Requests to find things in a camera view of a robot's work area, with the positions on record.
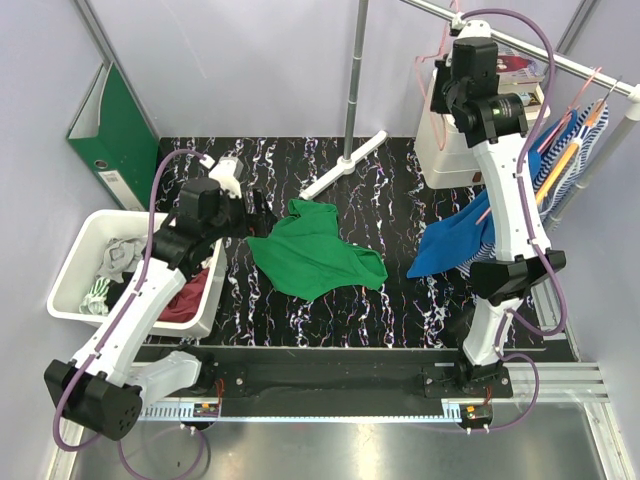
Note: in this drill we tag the white three-drawer unit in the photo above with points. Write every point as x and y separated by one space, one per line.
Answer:
442 151

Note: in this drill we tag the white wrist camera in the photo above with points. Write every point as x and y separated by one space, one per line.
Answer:
469 28
226 171

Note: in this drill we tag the green lever arch binder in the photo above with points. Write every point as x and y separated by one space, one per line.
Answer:
111 136

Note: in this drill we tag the white garment in bin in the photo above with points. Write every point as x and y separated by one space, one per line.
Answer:
210 260

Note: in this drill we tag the orange wooden hanger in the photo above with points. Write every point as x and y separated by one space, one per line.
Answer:
571 150

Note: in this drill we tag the maroon garment in bin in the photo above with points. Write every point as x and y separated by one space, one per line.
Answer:
184 305

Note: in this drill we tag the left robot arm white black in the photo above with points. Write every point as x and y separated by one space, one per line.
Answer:
97 389

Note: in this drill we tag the top book pink cover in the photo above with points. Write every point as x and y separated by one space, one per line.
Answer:
516 67

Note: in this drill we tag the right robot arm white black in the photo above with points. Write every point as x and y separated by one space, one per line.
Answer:
495 129

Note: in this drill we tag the pink hanger with blue top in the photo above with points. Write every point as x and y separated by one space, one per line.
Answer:
547 140

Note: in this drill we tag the blue white striped top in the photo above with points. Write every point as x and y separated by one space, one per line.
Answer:
588 127

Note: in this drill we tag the green white striped garment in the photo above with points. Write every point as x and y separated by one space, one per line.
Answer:
94 301

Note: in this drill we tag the metal clothes rack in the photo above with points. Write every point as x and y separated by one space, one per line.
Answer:
351 157

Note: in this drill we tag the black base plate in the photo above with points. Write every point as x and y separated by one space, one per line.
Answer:
336 383

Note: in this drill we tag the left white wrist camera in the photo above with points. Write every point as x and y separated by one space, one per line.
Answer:
226 171

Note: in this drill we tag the green tank top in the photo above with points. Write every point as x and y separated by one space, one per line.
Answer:
305 257

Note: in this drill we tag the grey garment in bin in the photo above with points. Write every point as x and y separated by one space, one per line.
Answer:
121 256

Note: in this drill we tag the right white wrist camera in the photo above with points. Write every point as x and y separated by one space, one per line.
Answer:
469 28

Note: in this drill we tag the blue tank top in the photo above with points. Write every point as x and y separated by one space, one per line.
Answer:
456 241

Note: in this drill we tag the white laundry bin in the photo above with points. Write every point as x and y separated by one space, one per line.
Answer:
85 256

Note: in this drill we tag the bottom book yellow black cover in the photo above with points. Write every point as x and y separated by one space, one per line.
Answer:
532 105

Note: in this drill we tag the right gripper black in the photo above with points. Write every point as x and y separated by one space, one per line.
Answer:
442 70

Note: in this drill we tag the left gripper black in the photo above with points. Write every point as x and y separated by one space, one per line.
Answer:
257 224

